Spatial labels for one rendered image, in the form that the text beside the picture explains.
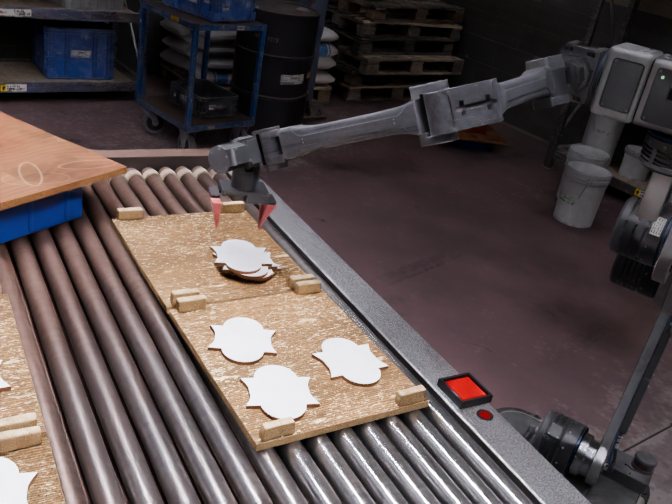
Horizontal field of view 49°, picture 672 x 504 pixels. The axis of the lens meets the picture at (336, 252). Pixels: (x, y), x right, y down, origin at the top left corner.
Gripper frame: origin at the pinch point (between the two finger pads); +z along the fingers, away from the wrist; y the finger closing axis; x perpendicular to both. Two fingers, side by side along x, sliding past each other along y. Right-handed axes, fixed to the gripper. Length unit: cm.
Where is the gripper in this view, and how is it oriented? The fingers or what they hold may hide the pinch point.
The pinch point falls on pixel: (238, 223)
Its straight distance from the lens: 167.2
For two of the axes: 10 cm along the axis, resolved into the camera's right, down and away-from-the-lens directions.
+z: -1.9, 8.8, 4.4
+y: 9.4, 0.3, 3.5
